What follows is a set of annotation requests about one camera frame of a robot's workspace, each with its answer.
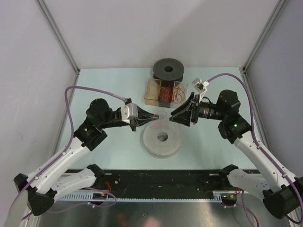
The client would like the white spool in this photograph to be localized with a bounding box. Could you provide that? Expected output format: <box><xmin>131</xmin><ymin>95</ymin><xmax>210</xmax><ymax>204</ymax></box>
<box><xmin>143</xmin><ymin>120</ymin><xmax>182</xmax><ymax>158</ymax></box>

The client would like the right aluminium frame post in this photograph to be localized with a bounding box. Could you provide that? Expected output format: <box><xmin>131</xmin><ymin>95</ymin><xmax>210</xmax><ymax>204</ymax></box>
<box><xmin>242</xmin><ymin>0</ymin><xmax>286</xmax><ymax>71</ymax></box>

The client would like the clear plastic box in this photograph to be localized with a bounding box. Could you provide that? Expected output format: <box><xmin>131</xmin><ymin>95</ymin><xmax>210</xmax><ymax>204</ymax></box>
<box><xmin>171</xmin><ymin>81</ymin><xmax>187</xmax><ymax>109</ymax></box>

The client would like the left aluminium frame post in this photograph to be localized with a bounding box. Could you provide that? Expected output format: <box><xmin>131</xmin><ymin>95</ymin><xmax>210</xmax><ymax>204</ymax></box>
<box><xmin>35</xmin><ymin>0</ymin><xmax>80</xmax><ymax>73</ymax></box>

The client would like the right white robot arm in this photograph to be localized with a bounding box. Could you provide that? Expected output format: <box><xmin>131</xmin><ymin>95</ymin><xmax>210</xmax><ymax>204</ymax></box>
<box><xmin>169</xmin><ymin>90</ymin><xmax>303</xmax><ymax>219</ymax></box>

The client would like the aluminium frame post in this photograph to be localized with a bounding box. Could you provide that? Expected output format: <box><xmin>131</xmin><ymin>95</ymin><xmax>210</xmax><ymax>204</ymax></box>
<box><xmin>242</xmin><ymin>0</ymin><xmax>286</xmax><ymax>71</ymax></box>
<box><xmin>35</xmin><ymin>0</ymin><xmax>80</xmax><ymax>73</ymax></box>

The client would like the pink thin wire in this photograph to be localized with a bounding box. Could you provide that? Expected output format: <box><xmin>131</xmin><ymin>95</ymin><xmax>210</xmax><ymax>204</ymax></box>
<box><xmin>149</xmin><ymin>110</ymin><xmax>169</xmax><ymax>140</ymax></box>

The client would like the white slotted cable duct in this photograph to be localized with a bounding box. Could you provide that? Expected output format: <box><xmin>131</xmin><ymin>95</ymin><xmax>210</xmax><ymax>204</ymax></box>
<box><xmin>58</xmin><ymin>191</ymin><xmax>222</xmax><ymax>203</ymax></box>

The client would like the dark middle box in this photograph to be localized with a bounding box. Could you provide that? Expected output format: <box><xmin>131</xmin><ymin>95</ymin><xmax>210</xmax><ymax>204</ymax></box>
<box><xmin>158</xmin><ymin>80</ymin><xmax>174</xmax><ymax>108</ymax></box>

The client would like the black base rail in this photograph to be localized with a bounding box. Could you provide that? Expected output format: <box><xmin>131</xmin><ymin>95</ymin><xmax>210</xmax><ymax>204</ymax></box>
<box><xmin>63</xmin><ymin>168</ymin><xmax>240</xmax><ymax>200</ymax></box>

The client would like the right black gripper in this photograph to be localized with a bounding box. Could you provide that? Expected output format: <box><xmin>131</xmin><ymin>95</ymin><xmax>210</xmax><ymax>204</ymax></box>
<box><xmin>169</xmin><ymin>92</ymin><xmax>226</xmax><ymax>127</ymax></box>

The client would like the black spool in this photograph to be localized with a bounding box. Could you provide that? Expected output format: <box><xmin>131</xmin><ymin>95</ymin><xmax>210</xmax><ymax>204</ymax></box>
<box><xmin>153</xmin><ymin>58</ymin><xmax>185</xmax><ymax>82</ymax></box>

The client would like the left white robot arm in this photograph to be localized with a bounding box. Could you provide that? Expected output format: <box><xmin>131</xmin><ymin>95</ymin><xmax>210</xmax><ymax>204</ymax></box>
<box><xmin>14</xmin><ymin>98</ymin><xmax>159</xmax><ymax>216</ymax></box>

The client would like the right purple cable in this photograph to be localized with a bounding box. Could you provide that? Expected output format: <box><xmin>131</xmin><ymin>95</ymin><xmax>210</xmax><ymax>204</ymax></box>
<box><xmin>205</xmin><ymin>73</ymin><xmax>303</xmax><ymax>227</ymax></box>

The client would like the orange wire bundle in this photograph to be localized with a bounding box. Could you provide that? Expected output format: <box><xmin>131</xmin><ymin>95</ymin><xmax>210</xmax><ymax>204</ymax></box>
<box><xmin>174</xmin><ymin>86</ymin><xmax>187</xmax><ymax>104</ymax></box>

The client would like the red wire bundle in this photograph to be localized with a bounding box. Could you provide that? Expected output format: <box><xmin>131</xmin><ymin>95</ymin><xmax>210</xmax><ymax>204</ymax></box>
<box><xmin>158</xmin><ymin>86</ymin><xmax>175</xmax><ymax>104</ymax></box>

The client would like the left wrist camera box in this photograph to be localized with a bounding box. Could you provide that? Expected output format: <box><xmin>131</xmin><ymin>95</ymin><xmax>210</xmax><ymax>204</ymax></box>
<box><xmin>121</xmin><ymin>103</ymin><xmax>138</xmax><ymax>124</ymax></box>

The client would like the amber plastic box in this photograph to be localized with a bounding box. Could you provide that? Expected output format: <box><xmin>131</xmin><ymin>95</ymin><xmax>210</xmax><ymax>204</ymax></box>
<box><xmin>144</xmin><ymin>78</ymin><xmax>161</xmax><ymax>106</ymax></box>

